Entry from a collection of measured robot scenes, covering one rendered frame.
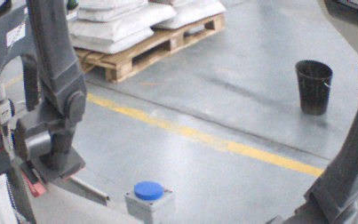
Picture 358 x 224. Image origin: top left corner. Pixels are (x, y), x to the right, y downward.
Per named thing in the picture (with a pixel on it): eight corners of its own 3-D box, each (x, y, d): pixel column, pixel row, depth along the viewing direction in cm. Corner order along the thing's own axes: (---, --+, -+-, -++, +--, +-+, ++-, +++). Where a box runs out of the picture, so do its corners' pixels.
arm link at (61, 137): (84, 124, 90) (67, 96, 92) (53, 136, 85) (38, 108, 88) (76, 151, 95) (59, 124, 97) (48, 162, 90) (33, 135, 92)
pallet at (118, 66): (229, 29, 465) (227, 14, 459) (114, 86, 380) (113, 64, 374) (143, 12, 514) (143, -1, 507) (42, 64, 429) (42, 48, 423)
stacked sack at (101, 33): (182, 19, 414) (181, 1, 407) (112, 50, 368) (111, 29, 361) (133, 12, 439) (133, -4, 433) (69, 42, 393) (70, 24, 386)
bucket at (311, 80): (337, 105, 348) (338, 68, 336) (322, 124, 327) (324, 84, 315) (306, 92, 365) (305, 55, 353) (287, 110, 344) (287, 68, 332)
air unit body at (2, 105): (22, 153, 101) (11, 78, 94) (9, 162, 97) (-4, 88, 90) (11, 145, 103) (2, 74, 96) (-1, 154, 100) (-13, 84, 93)
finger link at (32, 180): (17, 186, 100) (19, 160, 93) (37, 173, 105) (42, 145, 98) (37, 212, 98) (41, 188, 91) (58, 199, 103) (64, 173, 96)
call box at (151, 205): (177, 212, 134) (175, 191, 131) (154, 226, 128) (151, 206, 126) (148, 200, 138) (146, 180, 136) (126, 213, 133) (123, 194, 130)
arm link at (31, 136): (88, 91, 85) (61, 64, 89) (32, 114, 78) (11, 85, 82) (82, 157, 92) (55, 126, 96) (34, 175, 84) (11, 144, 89)
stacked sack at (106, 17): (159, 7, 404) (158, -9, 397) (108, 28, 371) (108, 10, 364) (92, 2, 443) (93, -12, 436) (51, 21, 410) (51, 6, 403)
